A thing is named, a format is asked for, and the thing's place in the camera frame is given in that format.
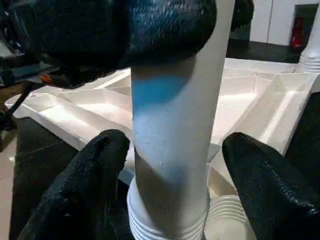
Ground white plastic table leg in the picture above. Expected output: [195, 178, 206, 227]
[126, 0, 235, 240]

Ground white plastic table top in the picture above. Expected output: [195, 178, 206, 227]
[4, 56, 319, 240]

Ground red bottle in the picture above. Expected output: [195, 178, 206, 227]
[289, 17, 305, 48]

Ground white leg with black mark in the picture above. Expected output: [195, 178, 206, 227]
[298, 0, 320, 74]

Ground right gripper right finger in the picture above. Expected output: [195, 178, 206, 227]
[221, 131, 320, 240]

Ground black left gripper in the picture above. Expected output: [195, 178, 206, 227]
[0, 0, 66, 89]

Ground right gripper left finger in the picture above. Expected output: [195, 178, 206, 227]
[16, 128, 131, 240]

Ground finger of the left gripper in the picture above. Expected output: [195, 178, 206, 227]
[230, 0, 254, 31]
[36, 0, 218, 68]

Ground black work mat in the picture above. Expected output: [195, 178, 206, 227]
[8, 39, 320, 240]

